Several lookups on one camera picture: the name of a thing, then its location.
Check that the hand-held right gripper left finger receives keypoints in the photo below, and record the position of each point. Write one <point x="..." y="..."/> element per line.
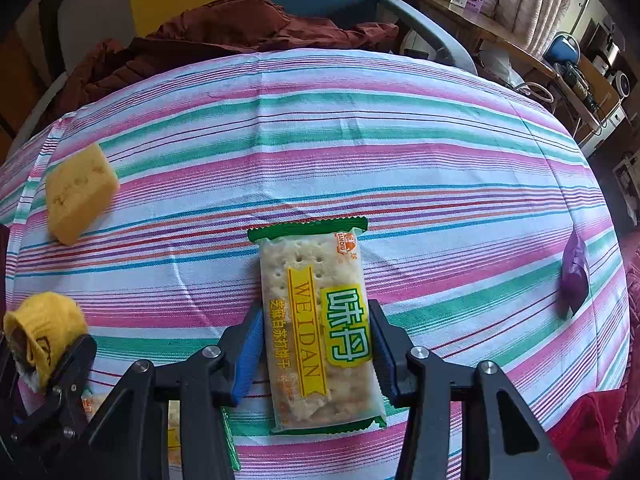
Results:
<point x="247" y="355"/>

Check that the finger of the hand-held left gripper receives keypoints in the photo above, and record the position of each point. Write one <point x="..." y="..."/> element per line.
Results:
<point x="6" y="370"/>
<point x="72" y="365"/>

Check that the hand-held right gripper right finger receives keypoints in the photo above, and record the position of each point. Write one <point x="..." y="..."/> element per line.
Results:
<point x="382" y="355"/>

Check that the yellow sock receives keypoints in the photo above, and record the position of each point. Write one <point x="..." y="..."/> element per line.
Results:
<point x="45" y="320"/>

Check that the green-edged cracker packet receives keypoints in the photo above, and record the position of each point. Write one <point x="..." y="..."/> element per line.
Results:
<point x="173" y="435"/>
<point x="310" y="280"/>

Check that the yellow sponge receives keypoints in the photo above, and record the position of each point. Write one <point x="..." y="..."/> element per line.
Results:
<point x="77" y="195"/>

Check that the striped bedsheet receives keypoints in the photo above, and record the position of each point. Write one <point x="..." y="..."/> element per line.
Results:
<point x="350" y="160"/>

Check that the purple packet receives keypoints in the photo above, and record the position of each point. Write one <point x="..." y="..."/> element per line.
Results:
<point x="575" y="270"/>

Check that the red blanket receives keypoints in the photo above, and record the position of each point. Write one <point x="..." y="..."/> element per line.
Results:
<point x="590" y="425"/>

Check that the dark red clothing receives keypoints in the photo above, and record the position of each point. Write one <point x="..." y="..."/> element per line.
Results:
<point x="225" y="35"/>

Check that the wooden desk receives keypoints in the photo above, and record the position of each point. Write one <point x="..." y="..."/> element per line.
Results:
<point x="500" y="35"/>

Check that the black stereo speaker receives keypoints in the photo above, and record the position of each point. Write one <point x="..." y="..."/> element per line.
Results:
<point x="620" y="80"/>

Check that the purple box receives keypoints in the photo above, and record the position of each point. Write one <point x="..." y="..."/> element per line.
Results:
<point x="481" y="2"/>

